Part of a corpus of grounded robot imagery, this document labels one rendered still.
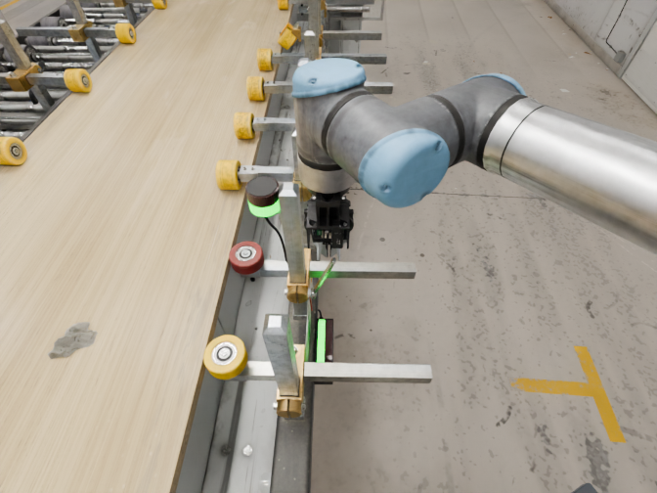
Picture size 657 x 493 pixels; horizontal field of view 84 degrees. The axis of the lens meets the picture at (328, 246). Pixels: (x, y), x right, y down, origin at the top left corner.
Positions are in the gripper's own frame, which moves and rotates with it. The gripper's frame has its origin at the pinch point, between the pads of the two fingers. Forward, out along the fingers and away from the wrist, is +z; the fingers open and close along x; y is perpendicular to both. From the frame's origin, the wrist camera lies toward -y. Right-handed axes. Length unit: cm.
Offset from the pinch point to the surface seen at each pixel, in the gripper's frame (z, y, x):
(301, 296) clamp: 15.9, 1.2, -6.4
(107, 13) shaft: 19, -202, -139
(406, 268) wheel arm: 15.2, -6.9, 18.8
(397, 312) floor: 101, -45, 33
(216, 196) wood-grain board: 11.0, -28.0, -31.6
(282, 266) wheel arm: 15.1, -6.9, -11.7
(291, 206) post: -10.2, -1.6, -6.8
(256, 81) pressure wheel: 4, -80, -27
